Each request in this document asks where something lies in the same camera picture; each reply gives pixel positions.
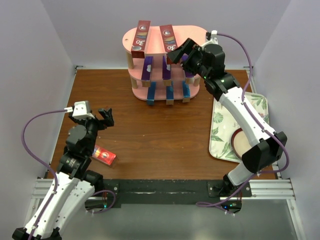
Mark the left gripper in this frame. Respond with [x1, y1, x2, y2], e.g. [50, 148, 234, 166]
[69, 107, 114, 154]

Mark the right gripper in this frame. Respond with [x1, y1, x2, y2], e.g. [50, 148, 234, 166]
[167, 38, 210, 80]

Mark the red toothpaste box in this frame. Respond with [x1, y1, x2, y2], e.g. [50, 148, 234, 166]
[130, 20, 151, 59]
[92, 145, 117, 167]
[159, 24, 178, 54]

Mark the purple toothpaste box with label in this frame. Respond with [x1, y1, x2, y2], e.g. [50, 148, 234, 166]
[162, 56, 172, 87]

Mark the blue toothpaste box with label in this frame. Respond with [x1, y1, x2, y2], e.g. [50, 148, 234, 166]
[146, 81, 157, 106]

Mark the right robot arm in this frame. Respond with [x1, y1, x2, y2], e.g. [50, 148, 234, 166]
[167, 38, 289, 197]

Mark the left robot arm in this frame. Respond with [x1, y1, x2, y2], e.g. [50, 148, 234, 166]
[12, 102, 116, 240]

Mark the pink three-tier shelf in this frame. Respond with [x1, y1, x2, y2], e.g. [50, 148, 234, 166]
[122, 25, 206, 102]

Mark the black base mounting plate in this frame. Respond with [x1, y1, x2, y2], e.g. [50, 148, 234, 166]
[99, 178, 252, 211]

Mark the floral serving tray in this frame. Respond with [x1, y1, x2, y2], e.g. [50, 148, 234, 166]
[209, 92, 269, 163]

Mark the red rimmed plate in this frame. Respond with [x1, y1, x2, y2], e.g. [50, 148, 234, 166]
[231, 128, 252, 159]

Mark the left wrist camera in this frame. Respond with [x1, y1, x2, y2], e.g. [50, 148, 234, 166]
[64, 100, 94, 120]

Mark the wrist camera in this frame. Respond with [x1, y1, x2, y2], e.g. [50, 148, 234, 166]
[64, 100, 94, 120]
[201, 30, 219, 49]

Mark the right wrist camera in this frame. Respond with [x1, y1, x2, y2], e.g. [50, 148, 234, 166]
[201, 30, 219, 49]

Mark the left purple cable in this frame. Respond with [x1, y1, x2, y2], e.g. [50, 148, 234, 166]
[20, 108, 116, 240]

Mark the purple cable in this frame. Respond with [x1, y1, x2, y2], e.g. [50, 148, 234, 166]
[195, 32, 291, 208]
[20, 108, 116, 240]

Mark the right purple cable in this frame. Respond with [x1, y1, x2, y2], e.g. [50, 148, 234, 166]
[195, 32, 291, 208]

